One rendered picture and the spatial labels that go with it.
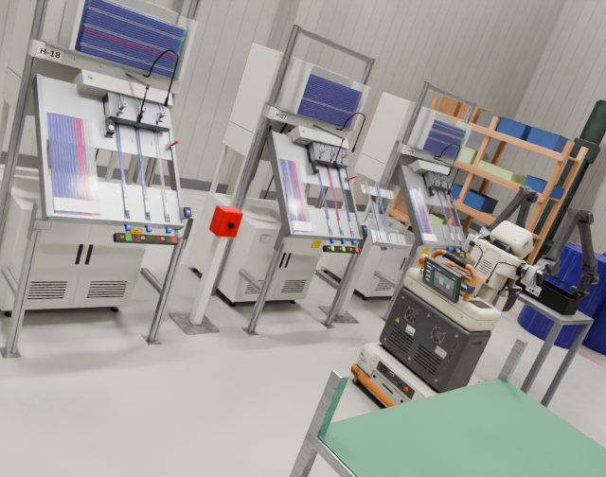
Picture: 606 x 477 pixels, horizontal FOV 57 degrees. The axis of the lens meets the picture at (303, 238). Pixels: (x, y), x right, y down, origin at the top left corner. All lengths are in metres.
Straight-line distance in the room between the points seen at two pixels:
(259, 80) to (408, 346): 1.97
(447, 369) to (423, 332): 0.24
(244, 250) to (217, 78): 2.99
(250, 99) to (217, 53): 2.44
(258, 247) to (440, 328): 1.34
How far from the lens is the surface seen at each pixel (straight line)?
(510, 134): 7.60
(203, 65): 6.25
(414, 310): 3.32
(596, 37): 10.85
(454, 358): 3.16
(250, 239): 3.72
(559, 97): 10.75
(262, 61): 3.89
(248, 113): 3.90
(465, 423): 1.59
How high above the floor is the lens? 1.65
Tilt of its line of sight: 16 degrees down
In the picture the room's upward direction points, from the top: 20 degrees clockwise
